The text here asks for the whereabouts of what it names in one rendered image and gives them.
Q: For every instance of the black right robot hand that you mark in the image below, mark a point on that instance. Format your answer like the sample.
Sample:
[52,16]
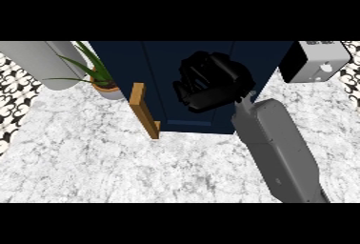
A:
[213,83]

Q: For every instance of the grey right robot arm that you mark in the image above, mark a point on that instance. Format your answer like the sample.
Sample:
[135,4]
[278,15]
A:
[278,149]

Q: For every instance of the dark blue cabinet door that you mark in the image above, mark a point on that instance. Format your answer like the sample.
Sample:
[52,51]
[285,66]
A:
[197,63]

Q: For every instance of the white and black appliance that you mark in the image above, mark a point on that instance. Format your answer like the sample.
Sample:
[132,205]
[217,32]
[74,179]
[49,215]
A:
[319,60]

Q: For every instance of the green potted plant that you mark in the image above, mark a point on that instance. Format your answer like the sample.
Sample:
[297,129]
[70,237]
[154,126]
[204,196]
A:
[99,76]

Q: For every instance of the grey cylindrical appliance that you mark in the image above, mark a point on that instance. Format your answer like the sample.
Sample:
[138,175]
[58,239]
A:
[40,62]

